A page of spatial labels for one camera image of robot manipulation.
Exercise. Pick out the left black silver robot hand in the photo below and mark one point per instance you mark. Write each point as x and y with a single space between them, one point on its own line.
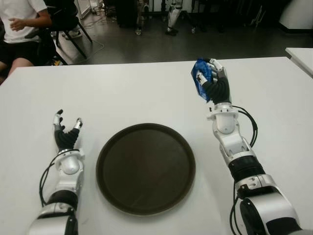
66 139

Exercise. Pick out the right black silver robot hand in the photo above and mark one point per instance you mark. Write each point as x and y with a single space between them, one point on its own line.
220 90

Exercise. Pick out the blue Oreo packet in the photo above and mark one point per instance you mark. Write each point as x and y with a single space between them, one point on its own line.
196 71

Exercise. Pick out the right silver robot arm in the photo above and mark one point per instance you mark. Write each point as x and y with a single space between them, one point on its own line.
256 200

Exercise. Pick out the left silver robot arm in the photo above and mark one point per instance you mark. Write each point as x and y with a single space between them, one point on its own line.
69 166

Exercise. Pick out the round dark brown tray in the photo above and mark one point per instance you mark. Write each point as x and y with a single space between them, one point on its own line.
146 171

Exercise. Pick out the white side table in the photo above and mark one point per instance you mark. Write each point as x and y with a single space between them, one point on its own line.
302 60

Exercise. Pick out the white humanoid robot legs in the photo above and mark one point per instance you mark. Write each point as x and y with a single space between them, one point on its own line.
172 17

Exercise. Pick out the black wheeled stand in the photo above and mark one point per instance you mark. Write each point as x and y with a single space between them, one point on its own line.
138 31

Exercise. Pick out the white sneaker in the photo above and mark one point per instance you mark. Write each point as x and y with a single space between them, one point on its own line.
73 34

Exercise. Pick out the white curved panel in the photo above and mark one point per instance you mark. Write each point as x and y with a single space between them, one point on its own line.
298 14

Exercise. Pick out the black cabinet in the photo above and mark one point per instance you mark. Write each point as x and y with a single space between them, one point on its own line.
126 12

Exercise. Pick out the black chair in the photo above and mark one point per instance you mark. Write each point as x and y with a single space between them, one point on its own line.
63 14

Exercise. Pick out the seated person in white shirt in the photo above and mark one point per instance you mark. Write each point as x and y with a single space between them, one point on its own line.
19 14

